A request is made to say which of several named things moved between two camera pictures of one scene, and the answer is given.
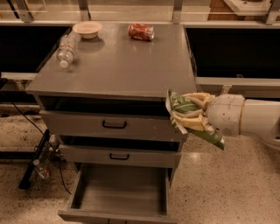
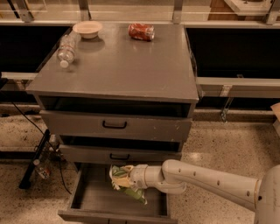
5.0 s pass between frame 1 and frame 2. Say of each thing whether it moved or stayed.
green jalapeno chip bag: moved
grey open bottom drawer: stayed
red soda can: stayed
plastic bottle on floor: stayed
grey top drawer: stayed
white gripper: moved
